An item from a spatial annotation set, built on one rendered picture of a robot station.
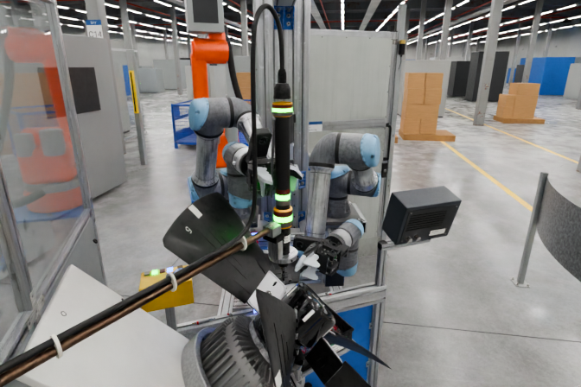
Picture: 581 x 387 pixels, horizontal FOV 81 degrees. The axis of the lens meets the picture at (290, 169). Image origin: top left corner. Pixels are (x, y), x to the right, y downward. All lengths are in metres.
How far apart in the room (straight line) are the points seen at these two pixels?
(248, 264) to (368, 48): 2.33
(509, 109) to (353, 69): 10.56
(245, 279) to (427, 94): 8.38
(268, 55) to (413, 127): 7.53
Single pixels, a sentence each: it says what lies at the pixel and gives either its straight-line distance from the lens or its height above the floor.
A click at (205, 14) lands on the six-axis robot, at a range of 4.73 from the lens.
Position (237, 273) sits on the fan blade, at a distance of 0.77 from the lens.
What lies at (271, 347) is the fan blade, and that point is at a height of 1.38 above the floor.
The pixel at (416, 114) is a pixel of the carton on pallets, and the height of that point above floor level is 0.62.
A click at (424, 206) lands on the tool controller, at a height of 1.22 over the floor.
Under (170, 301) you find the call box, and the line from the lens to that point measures 1.25.
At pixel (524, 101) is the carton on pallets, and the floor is 0.68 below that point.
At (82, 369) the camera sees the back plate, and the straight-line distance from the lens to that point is 0.67.
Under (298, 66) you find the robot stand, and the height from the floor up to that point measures 1.73.
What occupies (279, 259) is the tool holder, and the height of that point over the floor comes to 1.31.
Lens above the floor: 1.73
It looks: 17 degrees down
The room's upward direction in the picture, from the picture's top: straight up
